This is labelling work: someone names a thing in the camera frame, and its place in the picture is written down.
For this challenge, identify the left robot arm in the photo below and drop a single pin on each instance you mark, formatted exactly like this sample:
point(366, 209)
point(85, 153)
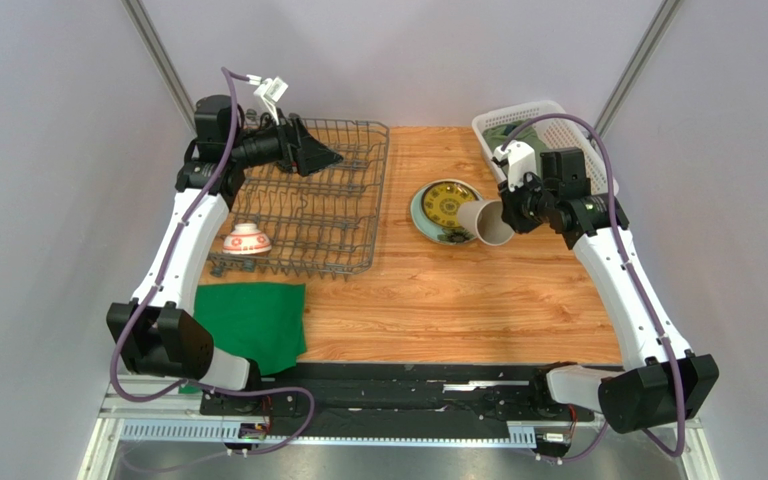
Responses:
point(155, 332)

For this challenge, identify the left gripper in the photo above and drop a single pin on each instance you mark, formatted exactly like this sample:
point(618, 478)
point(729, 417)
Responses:
point(296, 149)

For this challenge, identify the yellow patterned plate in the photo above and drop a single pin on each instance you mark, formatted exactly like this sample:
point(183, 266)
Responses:
point(441, 201)

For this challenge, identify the white plastic basket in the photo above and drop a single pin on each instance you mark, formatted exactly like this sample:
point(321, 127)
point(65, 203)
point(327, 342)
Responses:
point(553, 133)

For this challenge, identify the aluminium frame post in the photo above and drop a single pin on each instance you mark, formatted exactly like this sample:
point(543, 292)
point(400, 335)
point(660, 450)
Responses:
point(646, 47)
point(151, 39)

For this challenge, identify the grey wire dish rack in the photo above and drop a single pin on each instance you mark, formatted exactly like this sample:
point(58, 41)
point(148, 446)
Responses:
point(324, 224)

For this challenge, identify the right aluminium frame post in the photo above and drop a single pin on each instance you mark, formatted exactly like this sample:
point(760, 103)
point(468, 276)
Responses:
point(646, 47)

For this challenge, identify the dark green cloth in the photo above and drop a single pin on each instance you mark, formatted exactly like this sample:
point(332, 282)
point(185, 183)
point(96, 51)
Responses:
point(261, 322)

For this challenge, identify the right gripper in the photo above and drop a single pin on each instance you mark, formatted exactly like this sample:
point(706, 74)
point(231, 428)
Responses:
point(517, 207)

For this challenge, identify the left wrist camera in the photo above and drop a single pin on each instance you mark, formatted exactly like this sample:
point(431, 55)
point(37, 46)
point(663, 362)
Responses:
point(268, 92)

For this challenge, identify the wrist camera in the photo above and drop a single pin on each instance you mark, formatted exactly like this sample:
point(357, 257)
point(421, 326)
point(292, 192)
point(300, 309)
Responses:
point(268, 92)
point(518, 161)

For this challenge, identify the olive green folded cloth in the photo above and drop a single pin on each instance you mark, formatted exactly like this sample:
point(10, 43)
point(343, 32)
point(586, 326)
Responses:
point(496, 135)

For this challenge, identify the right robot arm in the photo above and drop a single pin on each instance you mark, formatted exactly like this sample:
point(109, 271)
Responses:
point(662, 381)

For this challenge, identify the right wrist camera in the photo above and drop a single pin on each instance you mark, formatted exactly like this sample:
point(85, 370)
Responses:
point(518, 161)

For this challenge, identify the left aluminium frame post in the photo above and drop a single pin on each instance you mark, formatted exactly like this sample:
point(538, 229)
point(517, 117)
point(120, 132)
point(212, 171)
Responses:
point(151, 39)

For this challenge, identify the light blue flower plate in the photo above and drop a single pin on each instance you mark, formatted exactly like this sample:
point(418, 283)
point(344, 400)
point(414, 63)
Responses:
point(433, 232)

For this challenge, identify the red white patterned bowl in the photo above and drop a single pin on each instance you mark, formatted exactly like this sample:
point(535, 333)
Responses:
point(246, 239)

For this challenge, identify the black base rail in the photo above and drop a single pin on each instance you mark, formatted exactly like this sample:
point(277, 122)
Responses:
point(399, 401)

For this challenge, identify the beige cup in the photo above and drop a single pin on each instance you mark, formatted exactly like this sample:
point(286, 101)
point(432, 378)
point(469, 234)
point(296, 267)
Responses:
point(483, 219)

